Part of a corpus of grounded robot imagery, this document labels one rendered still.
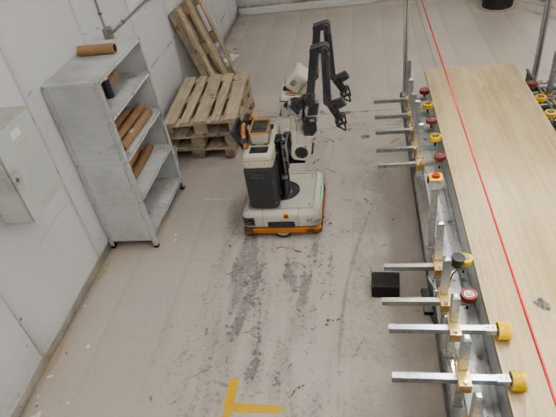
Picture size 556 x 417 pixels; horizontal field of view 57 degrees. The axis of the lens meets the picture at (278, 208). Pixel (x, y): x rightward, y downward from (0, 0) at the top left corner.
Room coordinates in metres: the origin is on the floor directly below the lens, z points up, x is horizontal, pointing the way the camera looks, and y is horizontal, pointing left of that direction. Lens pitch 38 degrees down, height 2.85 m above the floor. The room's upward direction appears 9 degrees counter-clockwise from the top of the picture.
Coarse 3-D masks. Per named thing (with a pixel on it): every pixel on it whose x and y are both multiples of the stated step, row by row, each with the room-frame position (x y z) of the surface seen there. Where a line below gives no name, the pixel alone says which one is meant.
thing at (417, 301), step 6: (384, 300) 1.69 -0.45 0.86; (390, 300) 1.69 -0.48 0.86; (396, 300) 1.68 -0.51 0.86; (402, 300) 1.67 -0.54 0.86; (408, 300) 1.67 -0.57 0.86; (414, 300) 1.66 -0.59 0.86; (420, 300) 1.65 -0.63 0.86; (426, 300) 1.65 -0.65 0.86; (432, 300) 1.64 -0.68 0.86; (438, 300) 1.64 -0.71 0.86
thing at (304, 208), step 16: (304, 176) 3.74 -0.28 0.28; (320, 176) 3.71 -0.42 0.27; (304, 192) 3.50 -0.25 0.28; (320, 192) 3.50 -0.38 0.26; (256, 208) 3.38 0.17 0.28; (272, 208) 3.35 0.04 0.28; (288, 208) 3.31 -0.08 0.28; (304, 208) 3.28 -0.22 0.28; (320, 208) 3.30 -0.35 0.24; (256, 224) 3.33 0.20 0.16; (272, 224) 3.29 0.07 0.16; (288, 224) 3.26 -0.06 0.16; (304, 224) 3.24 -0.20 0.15; (320, 224) 3.24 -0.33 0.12
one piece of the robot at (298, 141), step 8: (280, 96) 3.43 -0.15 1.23; (288, 96) 3.41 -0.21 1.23; (296, 96) 3.41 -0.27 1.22; (280, 104) 3.43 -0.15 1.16; (280, 112) 3.50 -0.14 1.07; (296, 120) 3.47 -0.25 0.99; (296, 128) 3.48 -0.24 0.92; (296, 136) 3.43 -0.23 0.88; (304, 136) 3.42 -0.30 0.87; (312, 136) 3.54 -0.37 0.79; (296, 144) 3.43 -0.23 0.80; (304, 144) 3.42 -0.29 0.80; (296, 152) 3.43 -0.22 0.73; (304, 152) 3.42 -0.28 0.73; (304, 160) 3.42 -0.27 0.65
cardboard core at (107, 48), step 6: (78, 48) 4.03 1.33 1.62; (84, 48) 4.01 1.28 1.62; (90, 48) 4.00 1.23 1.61; (96, 48) 3.99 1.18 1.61; (102, 48) 3.98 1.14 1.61; (108, 48) 3.96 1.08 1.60; (114, 48) 4.02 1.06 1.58; (78, 54) 4.02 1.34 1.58; (84, 54) 4.01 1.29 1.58; (90, 54) 4.00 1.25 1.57; (96, 54) 3.99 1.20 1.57; (102, 54) 3.99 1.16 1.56
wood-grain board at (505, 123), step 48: (432, 96) 3.67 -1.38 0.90; (480, 96) 3.54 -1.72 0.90; (528, 96) 3.42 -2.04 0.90; (480, 144) 2.88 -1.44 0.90; (528, 144) 2.78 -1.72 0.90; (480, 192) 2.37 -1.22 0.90; (528, 192) 2.29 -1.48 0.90; (480, 240) 1.96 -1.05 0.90; (528, 240) 1.90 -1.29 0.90; (480, 288) 1.64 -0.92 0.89; (528, 288) 1.59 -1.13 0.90; (528, 336) 1.33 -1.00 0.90; (528, 384) 1.10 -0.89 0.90
